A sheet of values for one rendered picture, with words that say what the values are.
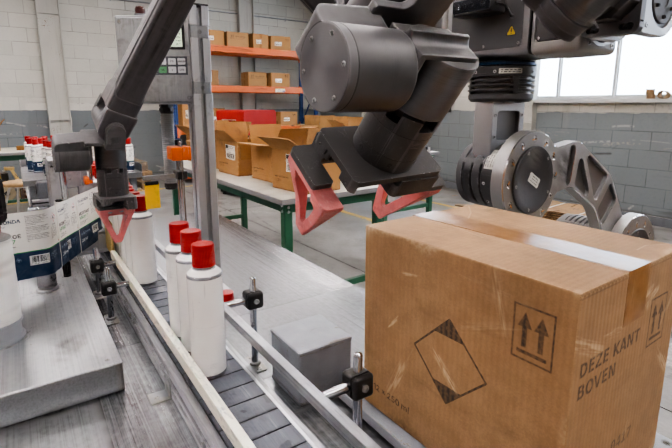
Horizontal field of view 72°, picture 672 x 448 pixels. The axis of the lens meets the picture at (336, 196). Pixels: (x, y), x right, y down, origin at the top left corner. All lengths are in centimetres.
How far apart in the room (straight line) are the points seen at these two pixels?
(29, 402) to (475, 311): 65
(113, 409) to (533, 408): 60
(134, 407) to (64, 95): 784
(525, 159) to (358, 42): 73
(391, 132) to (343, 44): 10
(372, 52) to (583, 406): 40
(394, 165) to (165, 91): 81
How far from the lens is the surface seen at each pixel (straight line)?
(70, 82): 859
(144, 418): 81
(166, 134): 122
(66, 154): 99
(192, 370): 73
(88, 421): 84
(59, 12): 858
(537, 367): 52
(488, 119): 102
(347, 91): 29
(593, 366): 54
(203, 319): 73
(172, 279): 85
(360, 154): 39
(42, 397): 87
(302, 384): 59
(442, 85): 35
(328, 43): 30
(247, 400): 72
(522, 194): 101
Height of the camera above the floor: 128
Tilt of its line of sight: 11 degrees down
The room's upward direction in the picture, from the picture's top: straight up
